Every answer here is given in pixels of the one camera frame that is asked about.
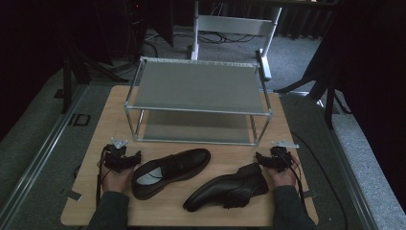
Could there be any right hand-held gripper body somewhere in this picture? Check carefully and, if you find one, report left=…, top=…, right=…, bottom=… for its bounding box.
left=269, top=138, right=301, bottom=173

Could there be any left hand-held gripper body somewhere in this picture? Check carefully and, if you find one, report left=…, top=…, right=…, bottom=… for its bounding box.
left=102, top=137, right=133, bottom=173

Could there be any black leather shoe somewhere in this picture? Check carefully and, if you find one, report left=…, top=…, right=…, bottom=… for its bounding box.
left=131, top=148, right=212, bottom=201
left=182, top=162, right=270, bottom=213

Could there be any grey metal shoe rack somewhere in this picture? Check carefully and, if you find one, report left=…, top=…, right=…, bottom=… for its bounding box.
left=124, top=56, right=274, bottom=148

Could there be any person's right hand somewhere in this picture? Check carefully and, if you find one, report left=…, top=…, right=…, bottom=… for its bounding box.
left=264, top=156, right=300, bottom=190

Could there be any person's left hand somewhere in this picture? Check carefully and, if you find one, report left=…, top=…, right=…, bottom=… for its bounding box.
left=101, top=166, right=135, bottom=194

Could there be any black rectangular buckle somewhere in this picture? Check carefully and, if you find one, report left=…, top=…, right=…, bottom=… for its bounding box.
left=67, top=112, right=92, bottom=127

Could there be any black tripod stand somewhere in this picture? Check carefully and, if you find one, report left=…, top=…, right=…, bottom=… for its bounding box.
left=273, top=63, right=352, bottom=130
left=61, top=41, right=129, bottom=115

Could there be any dark equipment with red light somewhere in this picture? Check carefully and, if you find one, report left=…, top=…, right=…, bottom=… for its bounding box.
left=124, top=0, right=148, bottom=62

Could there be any right hand-held gripper cable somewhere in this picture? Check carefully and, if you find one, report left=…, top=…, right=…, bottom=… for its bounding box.
left=277, top=149, right=308, bottom=213

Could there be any hand-held gripper cable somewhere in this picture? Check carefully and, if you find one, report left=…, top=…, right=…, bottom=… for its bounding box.
left=95, top=149, right=109, bottom=209
left=277, top=149, right=308, bottom=213

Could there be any left hand-held gripper cable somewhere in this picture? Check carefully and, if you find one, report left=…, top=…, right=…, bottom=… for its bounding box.
left=95, top=149, right=109, bottom=209

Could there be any long black floor cable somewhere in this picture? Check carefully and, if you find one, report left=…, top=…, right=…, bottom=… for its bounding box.
left=289, top=130, right=350, bottom=230

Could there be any metal floor rail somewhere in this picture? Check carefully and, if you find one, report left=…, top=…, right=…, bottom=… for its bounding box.
left=0, top=83, right=88, bottom=226
left=315, top=97, right=381, bottom=230

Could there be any bundle of black floor cables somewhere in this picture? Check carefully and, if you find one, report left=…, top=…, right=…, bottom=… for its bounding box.
left=173, top=29, right=257, bottom=45

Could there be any white metal desk frame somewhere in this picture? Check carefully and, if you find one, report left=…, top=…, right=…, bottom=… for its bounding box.
left=190, top=0, right=283, bottom=81

